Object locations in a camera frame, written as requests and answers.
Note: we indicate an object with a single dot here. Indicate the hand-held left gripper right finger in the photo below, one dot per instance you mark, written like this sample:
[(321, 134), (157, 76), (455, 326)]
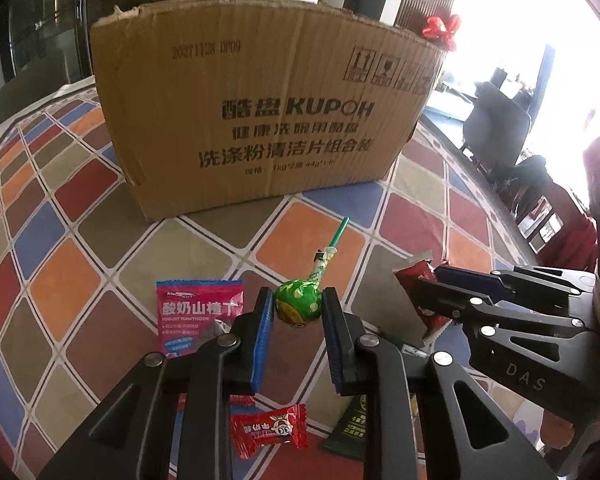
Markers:
[(332, 345)]

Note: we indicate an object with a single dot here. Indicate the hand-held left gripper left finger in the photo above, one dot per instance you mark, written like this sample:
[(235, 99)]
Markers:
[(261, 345)]

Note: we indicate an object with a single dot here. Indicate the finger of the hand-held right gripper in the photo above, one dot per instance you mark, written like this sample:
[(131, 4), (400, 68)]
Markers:
[(442, 300), (462, 278)]

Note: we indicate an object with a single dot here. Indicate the dark red snack packet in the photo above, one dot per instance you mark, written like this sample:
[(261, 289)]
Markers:
[(420, 275)]

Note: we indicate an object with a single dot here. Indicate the green lollipop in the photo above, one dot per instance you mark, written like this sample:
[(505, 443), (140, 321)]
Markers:
[(297, 300)]

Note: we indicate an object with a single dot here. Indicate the brown cardboard box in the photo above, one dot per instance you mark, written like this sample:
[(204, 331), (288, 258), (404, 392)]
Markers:
[(260, 100)]

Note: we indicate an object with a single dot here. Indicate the pink snack packet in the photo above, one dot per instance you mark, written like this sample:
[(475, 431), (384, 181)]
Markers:
[(195, 317)]

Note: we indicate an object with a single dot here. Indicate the red wrapped candy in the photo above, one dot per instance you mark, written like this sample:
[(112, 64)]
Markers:
[(270, 427)]

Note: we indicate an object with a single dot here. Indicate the green snack packet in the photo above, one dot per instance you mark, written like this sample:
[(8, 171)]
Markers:
[(352, 427)]

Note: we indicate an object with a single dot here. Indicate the dark green garment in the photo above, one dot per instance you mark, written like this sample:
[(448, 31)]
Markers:
[(522, 172)]

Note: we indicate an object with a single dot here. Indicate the red garment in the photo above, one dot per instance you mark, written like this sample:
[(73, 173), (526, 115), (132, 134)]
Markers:
[(577, 235)]

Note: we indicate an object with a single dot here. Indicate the grey upholstered chair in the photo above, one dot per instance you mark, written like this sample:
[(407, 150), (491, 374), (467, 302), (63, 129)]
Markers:
[(495, 120)]

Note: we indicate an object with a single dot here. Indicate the colourful checkered tablecloth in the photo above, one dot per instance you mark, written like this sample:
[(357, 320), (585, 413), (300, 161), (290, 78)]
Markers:
[(90, 260)]

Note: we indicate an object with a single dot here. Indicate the black glass sliding door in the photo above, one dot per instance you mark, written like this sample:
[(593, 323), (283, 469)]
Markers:
[(35, 25)]

